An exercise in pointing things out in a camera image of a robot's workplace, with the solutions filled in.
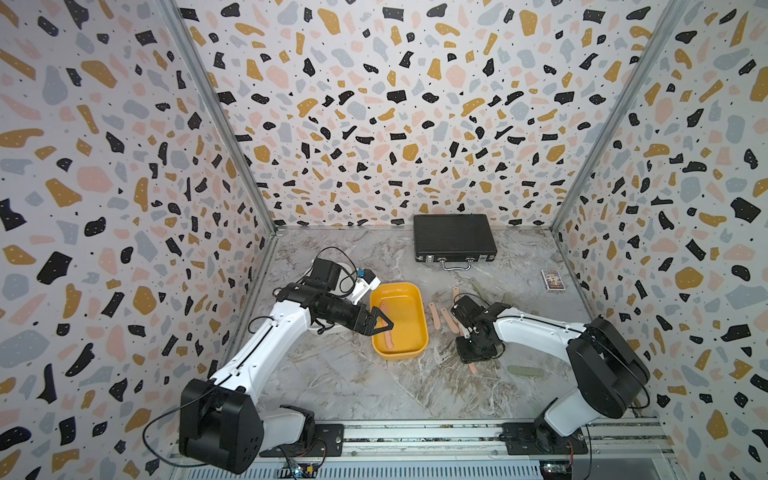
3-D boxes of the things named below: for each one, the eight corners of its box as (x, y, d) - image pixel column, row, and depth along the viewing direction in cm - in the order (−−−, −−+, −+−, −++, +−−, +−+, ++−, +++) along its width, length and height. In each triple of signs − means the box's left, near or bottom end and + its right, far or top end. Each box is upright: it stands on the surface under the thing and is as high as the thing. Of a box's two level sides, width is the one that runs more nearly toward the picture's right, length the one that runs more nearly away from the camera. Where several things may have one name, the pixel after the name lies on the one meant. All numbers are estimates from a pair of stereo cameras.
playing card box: (547, 290, 106) (549, 286, 104) (540, 273, 111) (543, 269, 109) (561, 290, 106) (564, 286, 104) (554, 273, 111) (557, 269, 109)
